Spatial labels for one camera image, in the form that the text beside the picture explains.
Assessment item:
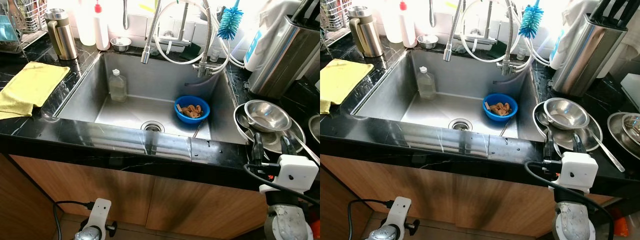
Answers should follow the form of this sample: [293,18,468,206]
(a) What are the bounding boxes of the round steel plate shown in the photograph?
[233,102,307,155]
[532,100,604,152]

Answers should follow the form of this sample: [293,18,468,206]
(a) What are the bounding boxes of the small steel bowl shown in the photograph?
[543,97,591,131]
[243,99,293,134]

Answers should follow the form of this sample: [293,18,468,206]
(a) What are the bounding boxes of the long steel spoon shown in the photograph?
[286,131,321,166]
[589,127,627,173]

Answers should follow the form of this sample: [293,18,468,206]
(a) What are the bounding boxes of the steel cutlery piece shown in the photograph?
[235,112,255,133]
[534,110,553,131]

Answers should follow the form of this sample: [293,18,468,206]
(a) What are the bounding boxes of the large steel basin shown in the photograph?
[607,112,640,161]
[308,114,321,144]

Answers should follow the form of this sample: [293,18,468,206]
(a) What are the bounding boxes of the wooden cabinet door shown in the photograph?
[452,172,616,238]
[10,154,156,227]
[145,175,273,238]
[340,162,463,226]

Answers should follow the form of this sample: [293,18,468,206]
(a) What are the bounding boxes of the blue plastic bowl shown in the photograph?
[482,93,519,122]
[173,95,211,125]

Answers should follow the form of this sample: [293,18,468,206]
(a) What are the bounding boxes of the brown food pieces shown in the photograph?
[180,104,205,119]
[487,101,513,116]

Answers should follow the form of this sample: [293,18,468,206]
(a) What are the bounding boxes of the white ribbed appliance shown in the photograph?
[620,73,640,110]

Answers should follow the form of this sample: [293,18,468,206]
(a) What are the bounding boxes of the wooden side panel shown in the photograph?
[320,162,362,240]
[0,152,63,240]

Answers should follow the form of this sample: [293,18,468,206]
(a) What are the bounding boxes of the white water filter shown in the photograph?
[547,0,601,71]
[243,0,301,71]

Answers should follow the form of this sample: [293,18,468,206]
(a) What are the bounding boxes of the yellow cleaning cloth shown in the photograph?
[320,59,375,115]
[0,61,72,121]

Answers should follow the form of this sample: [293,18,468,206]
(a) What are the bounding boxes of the steel knife block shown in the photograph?
[551,14,628,97]
[248,14,321,99]

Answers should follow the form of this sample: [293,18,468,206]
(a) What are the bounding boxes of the steel pull-out faucet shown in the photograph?
[443,0,531,77]
[140,0,226,79]

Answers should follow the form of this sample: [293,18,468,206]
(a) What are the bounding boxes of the stainless steel sink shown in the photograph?
[52,49,249,162]
[350,49,548,160]

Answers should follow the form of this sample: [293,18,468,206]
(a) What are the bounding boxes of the blue bottle brush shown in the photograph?
[217,0,244,41]
[518,0,545,40]

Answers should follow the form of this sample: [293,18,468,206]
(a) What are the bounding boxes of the steel thermos jug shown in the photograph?
[347,5,385,59]
[44,7,79,61]

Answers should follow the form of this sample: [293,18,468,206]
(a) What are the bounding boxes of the metal dish rack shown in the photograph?
[320,0,353,32]
[0,0,48,53]

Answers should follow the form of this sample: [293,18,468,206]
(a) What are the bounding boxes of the clear plastic bottle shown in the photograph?
[108,68,128,103]
[417,66,437,100]

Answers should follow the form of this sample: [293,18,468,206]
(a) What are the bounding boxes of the white plastic bottle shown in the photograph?
[75,0,97,47]
[382,0,402,44]

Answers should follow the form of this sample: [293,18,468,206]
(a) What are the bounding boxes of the white red-capped squeeze bottle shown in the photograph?
[398,1,417,49]
[94,1,111,51]

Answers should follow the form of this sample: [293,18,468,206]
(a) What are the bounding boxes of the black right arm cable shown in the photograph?
[243,162,321,207]
[524,161,617,240]

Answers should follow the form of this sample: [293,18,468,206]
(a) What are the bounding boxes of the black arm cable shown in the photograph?
[347,198,398,240]
[243,162,321,207]
[524,161,617,240]
[52,200,97,240]

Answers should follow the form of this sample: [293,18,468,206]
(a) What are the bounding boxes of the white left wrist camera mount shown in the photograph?
[382,196,414,235]
[80,198,113,236]

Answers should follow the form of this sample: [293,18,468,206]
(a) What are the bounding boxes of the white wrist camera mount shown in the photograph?
[549,152,599,194]
[259,154,320,194]
[382,196,414,235]
[80,198,113,236]

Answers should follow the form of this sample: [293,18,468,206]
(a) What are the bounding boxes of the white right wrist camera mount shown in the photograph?
[259,154,320,194]
[549,152,599,194]

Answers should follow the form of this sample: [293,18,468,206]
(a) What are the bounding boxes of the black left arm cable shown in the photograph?
[52,200,97,240]
[347,198,398,240]

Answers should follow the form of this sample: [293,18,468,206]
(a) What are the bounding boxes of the black handled knife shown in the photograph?
[290,0,321,25]
[590,0,636,28]

